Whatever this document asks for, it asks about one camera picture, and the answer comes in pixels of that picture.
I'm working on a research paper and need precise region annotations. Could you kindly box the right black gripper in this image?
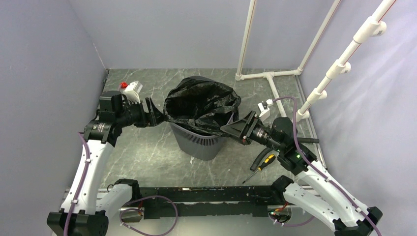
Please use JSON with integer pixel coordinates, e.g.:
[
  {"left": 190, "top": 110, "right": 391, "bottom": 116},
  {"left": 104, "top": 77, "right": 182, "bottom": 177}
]
[{"left": 220, "top": 110, "right": 283, "bottom": 153}]

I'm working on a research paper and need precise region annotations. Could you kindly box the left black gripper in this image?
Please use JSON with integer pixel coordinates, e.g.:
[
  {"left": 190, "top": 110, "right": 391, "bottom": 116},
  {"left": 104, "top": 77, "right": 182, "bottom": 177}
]
[{"left": 116, "top": 97, "right": 167, "bottom": 128}]

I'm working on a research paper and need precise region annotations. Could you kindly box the black trash bag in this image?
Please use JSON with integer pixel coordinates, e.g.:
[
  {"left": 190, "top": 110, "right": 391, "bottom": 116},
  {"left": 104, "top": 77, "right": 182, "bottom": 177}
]
[{"left": 163, "top": 76, "right": 241, "bottom": 137}]

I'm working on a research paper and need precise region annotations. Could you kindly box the grey mesh trash bin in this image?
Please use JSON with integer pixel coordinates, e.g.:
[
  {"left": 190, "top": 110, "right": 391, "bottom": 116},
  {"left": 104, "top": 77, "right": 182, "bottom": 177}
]
[{"left": 168, "top": 118, "right": 237, "bottom": 161}]

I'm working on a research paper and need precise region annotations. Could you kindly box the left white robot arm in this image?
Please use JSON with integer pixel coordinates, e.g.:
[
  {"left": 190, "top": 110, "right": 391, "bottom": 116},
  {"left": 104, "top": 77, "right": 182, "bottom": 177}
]
[{"left": 47, "top": 90, "right": 164, "bottom": 236}]

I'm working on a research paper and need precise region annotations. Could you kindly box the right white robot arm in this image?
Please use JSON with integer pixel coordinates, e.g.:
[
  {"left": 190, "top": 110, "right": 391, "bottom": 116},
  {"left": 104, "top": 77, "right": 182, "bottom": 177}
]
[{"left": 220, "top": 112, "right": 383, "bottom": 236}]

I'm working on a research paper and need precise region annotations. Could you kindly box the yellow black screwdriver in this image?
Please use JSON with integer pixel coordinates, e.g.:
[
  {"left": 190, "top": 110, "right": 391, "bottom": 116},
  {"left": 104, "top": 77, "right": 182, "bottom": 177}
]
[{"left": 242, "top": 154, "right": 276, "bottom": 184}]

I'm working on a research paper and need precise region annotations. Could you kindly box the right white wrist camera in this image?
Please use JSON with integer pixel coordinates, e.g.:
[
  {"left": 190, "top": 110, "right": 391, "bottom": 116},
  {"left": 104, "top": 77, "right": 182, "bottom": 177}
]
[{"left": 257, "top": 99, "right": 273, "bottom": 121}]

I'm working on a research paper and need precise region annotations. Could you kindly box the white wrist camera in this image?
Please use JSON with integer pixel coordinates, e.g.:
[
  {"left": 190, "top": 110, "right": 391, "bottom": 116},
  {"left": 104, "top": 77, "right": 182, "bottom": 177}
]
[
  {"left": 257, "top": 99, "right": 273, "bottom": 121},
  {"left": 119, "top": 81, "right": 143, "bottom": 103}
]

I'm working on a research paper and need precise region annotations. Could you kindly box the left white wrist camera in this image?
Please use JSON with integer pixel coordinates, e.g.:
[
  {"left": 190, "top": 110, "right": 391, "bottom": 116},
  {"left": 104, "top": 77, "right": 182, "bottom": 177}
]
[{"left": 119, "top": 81, "right": 143, "bottom": 103}]

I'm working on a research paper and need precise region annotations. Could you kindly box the black corrugated hose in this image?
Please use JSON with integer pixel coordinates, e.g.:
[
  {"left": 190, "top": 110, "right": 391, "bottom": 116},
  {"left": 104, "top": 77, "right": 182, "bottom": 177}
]
[{"left": 250, "top": 137, "right": 320, "bottom": 172}]

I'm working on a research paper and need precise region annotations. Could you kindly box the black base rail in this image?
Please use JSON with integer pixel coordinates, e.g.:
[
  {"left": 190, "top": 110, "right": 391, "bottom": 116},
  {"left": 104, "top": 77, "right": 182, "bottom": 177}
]
[{"left": 123, "top": 185, "right": 286, "bottom": 219}]

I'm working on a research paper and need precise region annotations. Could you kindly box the aluminium extrusion rail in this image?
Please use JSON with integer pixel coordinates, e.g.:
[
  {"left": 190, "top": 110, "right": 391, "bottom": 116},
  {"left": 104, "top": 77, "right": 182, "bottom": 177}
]
[{"left": 60, "top": 188, "right": 112, "bottom": 213}]

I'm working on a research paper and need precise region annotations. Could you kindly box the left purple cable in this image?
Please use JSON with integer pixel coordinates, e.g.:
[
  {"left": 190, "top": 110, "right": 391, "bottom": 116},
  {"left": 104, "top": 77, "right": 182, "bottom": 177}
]
[{"left": 62, "top": 132, "right": 179, "bottom": 236}]

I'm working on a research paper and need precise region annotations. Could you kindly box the white PVC pipe frame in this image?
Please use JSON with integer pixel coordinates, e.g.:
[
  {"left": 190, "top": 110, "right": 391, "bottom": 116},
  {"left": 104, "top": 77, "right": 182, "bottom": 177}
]
[{"left": 235, "top": 0, "right": 398, "bottom": 123}]

